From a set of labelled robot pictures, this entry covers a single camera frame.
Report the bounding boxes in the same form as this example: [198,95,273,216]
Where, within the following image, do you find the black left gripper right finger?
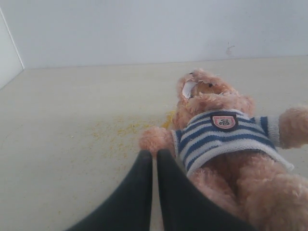
[156,150,255,231]

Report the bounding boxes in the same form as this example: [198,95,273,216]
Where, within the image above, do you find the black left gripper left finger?
[68,151,153,231]

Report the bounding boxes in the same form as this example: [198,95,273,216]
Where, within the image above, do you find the tan teddy bear striped sweater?
[139,69,308,231]

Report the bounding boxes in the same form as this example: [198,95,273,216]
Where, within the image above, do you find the spilled yellow millet grains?
[89,110,175,165]

